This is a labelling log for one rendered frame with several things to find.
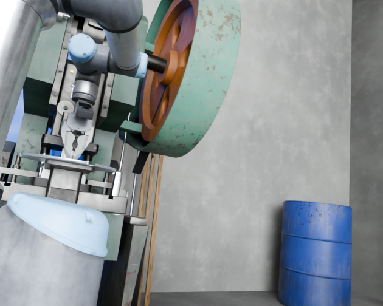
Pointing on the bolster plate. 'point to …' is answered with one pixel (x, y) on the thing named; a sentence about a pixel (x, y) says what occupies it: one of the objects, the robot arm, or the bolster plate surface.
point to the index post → (116, 183)
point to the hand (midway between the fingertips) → (72, 158)
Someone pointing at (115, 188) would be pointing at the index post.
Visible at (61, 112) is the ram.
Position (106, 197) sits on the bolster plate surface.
